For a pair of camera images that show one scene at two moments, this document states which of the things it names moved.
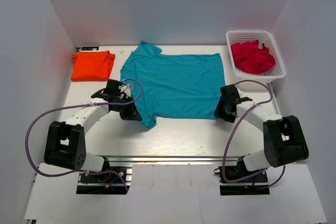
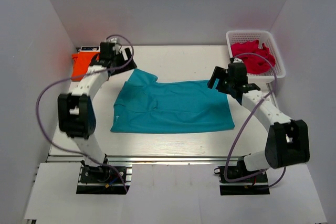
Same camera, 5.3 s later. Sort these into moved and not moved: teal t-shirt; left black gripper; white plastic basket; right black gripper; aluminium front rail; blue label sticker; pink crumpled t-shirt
Moved: left black gripper; right black gripper; teal t-shirt
Not moved: aluminium front rail; blue label sticker; white plastic basket; pink crumpled t-shirt
